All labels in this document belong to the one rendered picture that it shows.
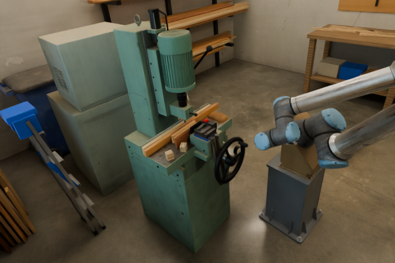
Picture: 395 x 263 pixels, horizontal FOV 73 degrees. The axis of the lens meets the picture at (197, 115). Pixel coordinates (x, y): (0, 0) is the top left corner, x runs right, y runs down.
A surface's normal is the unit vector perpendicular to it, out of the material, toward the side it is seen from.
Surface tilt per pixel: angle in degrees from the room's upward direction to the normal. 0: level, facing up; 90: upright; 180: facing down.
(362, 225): 0
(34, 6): 90
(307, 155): 45
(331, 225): 0
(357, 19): 90
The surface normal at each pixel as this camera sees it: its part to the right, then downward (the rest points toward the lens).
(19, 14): 0.69, 0.32
